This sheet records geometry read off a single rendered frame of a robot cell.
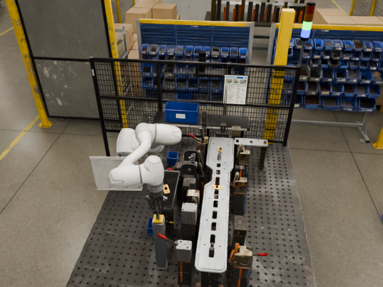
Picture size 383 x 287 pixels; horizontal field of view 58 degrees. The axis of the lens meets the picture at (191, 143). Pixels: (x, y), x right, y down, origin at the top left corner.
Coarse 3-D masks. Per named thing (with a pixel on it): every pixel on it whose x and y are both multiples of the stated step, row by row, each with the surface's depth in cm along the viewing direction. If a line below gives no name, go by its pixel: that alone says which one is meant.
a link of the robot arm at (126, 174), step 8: (144, 136) 223; (144, 144) 214; (136, 152) 205; (144, 152) 210; (128, 160) 197; (136, 160) 204; (120, 168) 183; (128, 168) 183; (136, 168) 183; (112, 176) 181; (120, 176) 180; (128, 176) 181; (136, 176) 182; (112, 184) 183; (120, 184) 182; (128, 184) 183; (136, 184) 185
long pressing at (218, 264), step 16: (208, 144) 300; (224, 144) 300; (208, 160) 282; (224, 160) 282; (224, 176) 266; (208, 192) 251; (224, 192) 251; (208, 208) 238; (224, 208) 238; (208, 224) 226; (224, 224) 226; (208, 240) 216; (224, 240) 216; (208, 256) 206; (224, 256) 206
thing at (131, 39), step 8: (120, 24) 572; (128, 24) 572; (128, 32) 549; (128, 40) 548; (136, 40) 608; (128, 48) 550; (136, 48) 566; (128, 56) 537; (136, 56) 538; (120, 64) 579; (136, 64) 535; (136, 72) 542; (136, 80) 550; (136, 88) 558; (128, 96) 567
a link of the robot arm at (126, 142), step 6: (120, 132) 292; (126, 132) 290; (132, 132) 292; (120, 138) 289; (126, 138) 288; (132, 138) 290; (120, 144) 288; (126, 144) 287; (132, 144) 289; (138, 144) 291; (120, 150) 287; (126, 150) 286; (132, 150) 290
